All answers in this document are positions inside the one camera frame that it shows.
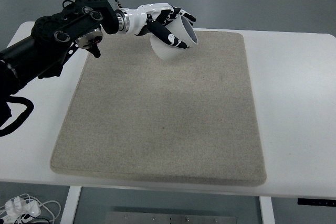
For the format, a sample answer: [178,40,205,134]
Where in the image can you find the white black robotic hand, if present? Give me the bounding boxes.
[115,3,196,49]

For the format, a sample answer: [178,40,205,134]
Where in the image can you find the white ribbed cup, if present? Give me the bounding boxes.
[150,16,198,61]

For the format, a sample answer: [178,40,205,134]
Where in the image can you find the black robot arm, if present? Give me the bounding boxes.
[1,0,196,98]

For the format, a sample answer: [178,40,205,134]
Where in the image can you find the beige felt mat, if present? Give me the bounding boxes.
[50,31,267,186]

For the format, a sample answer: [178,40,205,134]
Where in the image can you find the white table leg right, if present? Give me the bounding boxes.
[259,196,275,224]

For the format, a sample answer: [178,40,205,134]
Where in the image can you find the white table leg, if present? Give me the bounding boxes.
[259,196,275,224]
[60,186,82,224]

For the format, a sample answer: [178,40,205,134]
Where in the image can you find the black table control panel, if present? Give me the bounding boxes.
[297,198,336,207]

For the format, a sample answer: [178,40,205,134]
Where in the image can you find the white table leg left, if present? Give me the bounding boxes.
[60,186,82,224]

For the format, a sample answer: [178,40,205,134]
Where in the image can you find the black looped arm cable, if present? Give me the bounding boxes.
[0,97,35,137]

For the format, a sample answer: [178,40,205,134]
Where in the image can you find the grey metal base plate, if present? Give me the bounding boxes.
[105,211,237,224]

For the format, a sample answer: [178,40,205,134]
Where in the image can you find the white power strip with cables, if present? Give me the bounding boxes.
[1,194,62,223]

